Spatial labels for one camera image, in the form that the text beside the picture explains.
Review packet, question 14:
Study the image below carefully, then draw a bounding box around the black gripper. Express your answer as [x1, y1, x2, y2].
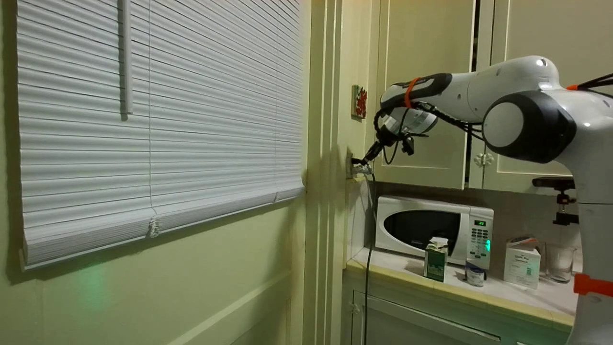
[362, 107, 410, 167]

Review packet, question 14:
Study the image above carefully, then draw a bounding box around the white microwave oven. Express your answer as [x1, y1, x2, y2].
[374, 194, 496, 268]

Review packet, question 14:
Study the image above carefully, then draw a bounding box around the green and white carton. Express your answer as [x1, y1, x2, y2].
[423, 236, 452, 284]

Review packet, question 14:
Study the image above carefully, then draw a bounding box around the cream narrow upper cabinet door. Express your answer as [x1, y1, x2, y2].
[381, 0, 479, 192]

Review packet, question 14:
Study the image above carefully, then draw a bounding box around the cream lower cabinet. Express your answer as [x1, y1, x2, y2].
[343, 264, 577, 345]

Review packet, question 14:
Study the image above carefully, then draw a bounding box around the white cardboard box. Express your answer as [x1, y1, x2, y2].
[502, 236, 544, 291]

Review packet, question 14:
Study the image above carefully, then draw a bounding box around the cream wide upper cabinet door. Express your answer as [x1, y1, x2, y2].
[477, 0, 613, 195]

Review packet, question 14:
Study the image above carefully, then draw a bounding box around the clear drinking glass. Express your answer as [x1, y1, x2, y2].
[546, 243, 579, 286]

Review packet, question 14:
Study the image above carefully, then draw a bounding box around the white window blind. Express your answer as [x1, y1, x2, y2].
[15, 0, 307, 270]

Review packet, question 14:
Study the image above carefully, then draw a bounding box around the white blind tilt wand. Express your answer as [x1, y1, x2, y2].
[119, 0, 134, 123]

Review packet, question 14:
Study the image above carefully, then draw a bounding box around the white light switch plate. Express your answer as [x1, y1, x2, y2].
[345, 146, 376, 184]

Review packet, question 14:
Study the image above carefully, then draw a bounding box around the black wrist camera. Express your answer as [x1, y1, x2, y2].
[399, 132, 418, 157]

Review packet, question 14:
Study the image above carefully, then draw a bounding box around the orange strap on forearm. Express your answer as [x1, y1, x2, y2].
[402, 77, 422, 109]

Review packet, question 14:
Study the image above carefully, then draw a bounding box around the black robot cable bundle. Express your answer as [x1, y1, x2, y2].
[374, 71, 613, 167]

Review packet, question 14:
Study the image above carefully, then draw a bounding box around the black power cord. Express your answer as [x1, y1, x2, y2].
[360, 163, 379, 345]

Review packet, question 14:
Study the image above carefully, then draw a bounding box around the black camera stand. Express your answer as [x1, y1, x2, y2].
[531, 174, 582, 226]

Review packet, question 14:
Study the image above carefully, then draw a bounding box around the orange strap on base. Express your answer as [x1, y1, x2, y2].
[571, 272, 613, 299]

